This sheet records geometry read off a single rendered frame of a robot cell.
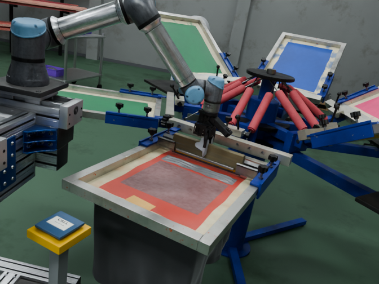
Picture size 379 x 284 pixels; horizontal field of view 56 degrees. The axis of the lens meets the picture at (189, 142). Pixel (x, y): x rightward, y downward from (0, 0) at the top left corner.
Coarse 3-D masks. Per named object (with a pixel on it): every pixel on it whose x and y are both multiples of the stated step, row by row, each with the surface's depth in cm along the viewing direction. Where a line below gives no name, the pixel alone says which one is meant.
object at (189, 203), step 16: (192, 176) 154; (240, 176) 162; (176, 192) 138; (192, 192) 140; (208, 192) 142; (224, 192) 145; (160, 208) 125; (176, 208) 127; (192, 208) 129; (208, 208) 131; (192, 224) 119
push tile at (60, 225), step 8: (56, 216) 109; (64, 216) 109; (72, 216) 110; (40, 224) 104; (48, 224) 105; (56, 224) 105; (64, 224) 106; (72, 224) 106; (80, 224) 107; (48, 232) 102; (56, 232) 102; (64, 232) 102
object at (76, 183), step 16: (112, 160) 148; (128, 160) 155; (256, 160) 174; (80, 176) 130; (96, 176) 138; (80, 192) 124; (96, 192) 122; (256, 192) 145; (112, 208) 119; (128, 208) 116; (144, 208) 117; (240, 208) 127; (144, 224) 114; (160, 224) 111; (176, 224) 112; (224, 224) 116; (176, 240) 110; (192, 240) 107; (208, 240) 107
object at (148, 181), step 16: (160, 160) 164; (192, 160) 170; (128, 176) 144; (144, 176) 146; (160, 176) 149; (176, 176) 151; (112, 192) 130; (128, 192) 132; (144, 192) 134; (160, 192) 136
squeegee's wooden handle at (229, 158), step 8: (176, 136) 170; (184, 136) 168; (176, 144) 171; (184, 144) 169; (192, 144) 167; (192, 152) 168; (200, 152) 166; (208, 152) 164; (216, 152) 162; (224, 152) 160; (232, 152) 159; (216, 160) 163; (224, 160) 161; (232, 160) 159; (240, 160) 158
